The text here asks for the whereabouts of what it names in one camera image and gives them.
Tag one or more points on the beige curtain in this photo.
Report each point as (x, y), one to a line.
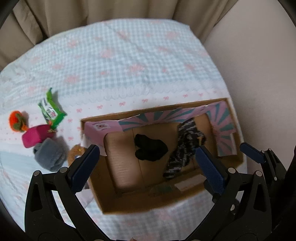
(31, 22)

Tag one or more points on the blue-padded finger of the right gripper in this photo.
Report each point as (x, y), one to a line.
(252, 153)

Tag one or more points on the grey fluffy sock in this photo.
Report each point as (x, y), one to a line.
(49, 155)

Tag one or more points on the brown donut keychain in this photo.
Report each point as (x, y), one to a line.
(75, 152)

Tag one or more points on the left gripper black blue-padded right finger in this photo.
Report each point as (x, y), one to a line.
(241, 210)

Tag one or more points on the small black sock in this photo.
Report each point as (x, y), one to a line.
(149, 149)

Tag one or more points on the blue checkered bed sheet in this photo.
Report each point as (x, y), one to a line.
(107, 67)

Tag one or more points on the green snack packet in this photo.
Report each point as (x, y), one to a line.
(50, 110)

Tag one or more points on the orange knitted fruit toy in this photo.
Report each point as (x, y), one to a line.
(17, 122)

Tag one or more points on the magenta pouch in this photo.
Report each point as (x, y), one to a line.
(37, 134)

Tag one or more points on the pink teal cardboard box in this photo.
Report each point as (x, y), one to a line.
(122, 183)

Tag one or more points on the black white patterned cloth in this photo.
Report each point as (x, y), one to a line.
(189, 139)

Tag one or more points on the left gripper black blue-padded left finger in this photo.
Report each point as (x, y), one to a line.
(53, 211)

